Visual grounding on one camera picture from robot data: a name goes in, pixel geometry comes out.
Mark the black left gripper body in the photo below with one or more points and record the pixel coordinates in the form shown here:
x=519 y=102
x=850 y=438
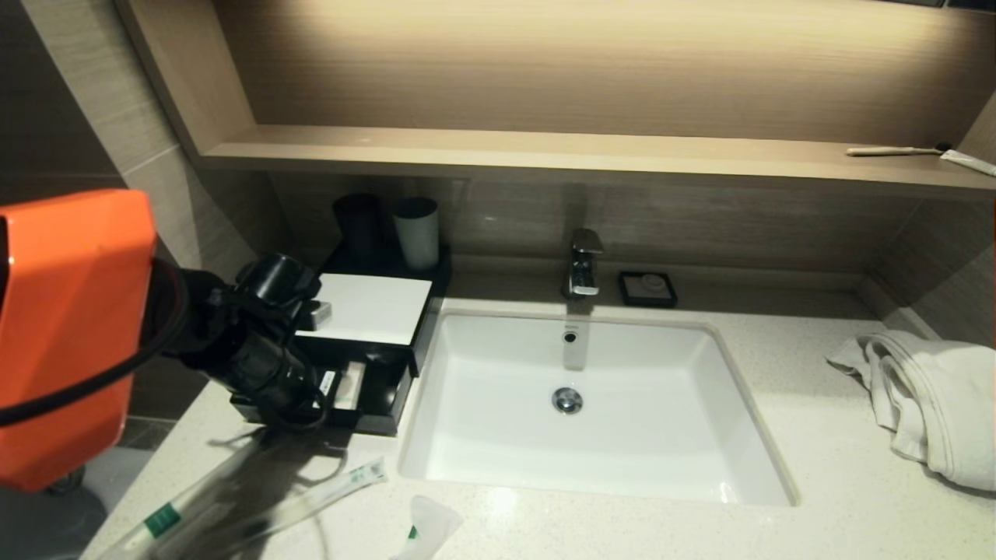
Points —
x=276 y=377

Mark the black box drawer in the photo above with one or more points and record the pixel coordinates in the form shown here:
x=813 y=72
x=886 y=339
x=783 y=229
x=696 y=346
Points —
x=385 y=404

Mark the long clear toothbrush packet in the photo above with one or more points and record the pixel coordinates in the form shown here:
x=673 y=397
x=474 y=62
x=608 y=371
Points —
x=342 y=484
x=163 y=519

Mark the orange and black left arm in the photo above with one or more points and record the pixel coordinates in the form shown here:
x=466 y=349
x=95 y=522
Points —
x=70 y=334

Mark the black amenity box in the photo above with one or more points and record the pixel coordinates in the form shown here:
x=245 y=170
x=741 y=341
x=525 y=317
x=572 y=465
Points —
x=436 y=311

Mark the white oblong amenity packet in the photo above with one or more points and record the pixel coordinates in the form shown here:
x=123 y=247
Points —
x=352 y=387

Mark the black cup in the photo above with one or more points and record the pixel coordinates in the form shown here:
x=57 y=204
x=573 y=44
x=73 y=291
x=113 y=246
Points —
x=358 y=225

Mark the white cup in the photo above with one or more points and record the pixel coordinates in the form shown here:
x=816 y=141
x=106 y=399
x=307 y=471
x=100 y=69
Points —
x=418 y=233

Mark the small clear green-print packet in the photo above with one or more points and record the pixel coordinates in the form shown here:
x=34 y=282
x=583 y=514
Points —
x=428 y=525

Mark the chrome sink drain stopper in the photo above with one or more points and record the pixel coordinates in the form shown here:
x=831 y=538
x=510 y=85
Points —
x=567 y=400

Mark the chrome faucet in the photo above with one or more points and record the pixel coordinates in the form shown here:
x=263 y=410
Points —
x=583 y=264

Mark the white rectangular sink basin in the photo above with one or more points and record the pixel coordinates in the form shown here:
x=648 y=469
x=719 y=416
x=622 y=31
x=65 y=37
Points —
x=622 y=435

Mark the black square soap dish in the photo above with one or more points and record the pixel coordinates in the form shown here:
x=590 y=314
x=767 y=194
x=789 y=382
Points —
x=624 y=299

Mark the round soap bar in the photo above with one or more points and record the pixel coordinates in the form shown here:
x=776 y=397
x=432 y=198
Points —
x=650 y=286

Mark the white folded towel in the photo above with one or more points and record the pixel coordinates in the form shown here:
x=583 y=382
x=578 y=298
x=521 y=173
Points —
x=934 y=404

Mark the beige toothbrush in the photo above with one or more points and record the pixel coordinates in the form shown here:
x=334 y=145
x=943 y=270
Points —
x=895 y=151

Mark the white toothpaste tube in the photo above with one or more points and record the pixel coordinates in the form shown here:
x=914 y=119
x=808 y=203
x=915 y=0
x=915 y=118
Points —
x=969 y=162

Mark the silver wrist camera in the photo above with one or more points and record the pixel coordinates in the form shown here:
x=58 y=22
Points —
x=320 y=314

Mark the wooden wall shelf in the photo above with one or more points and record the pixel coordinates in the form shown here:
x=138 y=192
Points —
x=545 y=152

